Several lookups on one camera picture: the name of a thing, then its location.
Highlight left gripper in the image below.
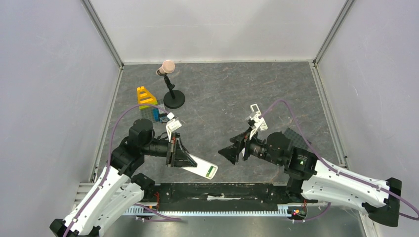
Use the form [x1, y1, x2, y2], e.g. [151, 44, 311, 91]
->
[142, 132, 197, 167]

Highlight white grey remote control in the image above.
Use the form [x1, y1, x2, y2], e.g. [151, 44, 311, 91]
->
[182, 154, 218, 180]

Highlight green battery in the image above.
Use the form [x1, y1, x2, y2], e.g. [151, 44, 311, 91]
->
[207, 166, 217, 177]

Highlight long white remote control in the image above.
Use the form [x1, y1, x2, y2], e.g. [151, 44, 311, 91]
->
[250, 104, 268, 131]

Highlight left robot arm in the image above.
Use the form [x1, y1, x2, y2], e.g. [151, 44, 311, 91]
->
[50, 114, 217, 237]

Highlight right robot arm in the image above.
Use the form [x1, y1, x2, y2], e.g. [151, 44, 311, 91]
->
[218, 131, 402, 227]

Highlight blue toy brick block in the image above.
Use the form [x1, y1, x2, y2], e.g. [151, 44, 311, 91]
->
[139, 99, 169, 123]

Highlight pink microphone on stand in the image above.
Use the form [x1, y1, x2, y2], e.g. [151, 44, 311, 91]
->
[156, 60, 186, 109]

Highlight dark studded baseplate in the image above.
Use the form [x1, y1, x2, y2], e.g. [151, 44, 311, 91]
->
[284, 128, 309, 151]

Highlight yellow toy brick tower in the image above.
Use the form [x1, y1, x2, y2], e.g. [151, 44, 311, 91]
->
[137, 86, 158, 110]

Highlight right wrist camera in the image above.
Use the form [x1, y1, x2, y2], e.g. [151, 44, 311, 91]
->
[247, 111, 267, 139]

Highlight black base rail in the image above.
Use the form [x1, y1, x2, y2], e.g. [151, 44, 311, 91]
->
[142, 183, 303, 212]

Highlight white cable duct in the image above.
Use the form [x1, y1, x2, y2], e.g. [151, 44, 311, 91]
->
[124, 202, 307, 217]

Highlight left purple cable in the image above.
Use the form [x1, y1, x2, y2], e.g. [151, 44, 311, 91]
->
[61, 104, 171, 237]

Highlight purple cable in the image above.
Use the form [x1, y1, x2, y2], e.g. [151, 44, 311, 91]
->
[258, 98, 419, 220]
[61, 104, 171, 237]

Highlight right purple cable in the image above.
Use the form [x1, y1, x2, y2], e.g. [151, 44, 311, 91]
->
[258, 98, 419, 220]

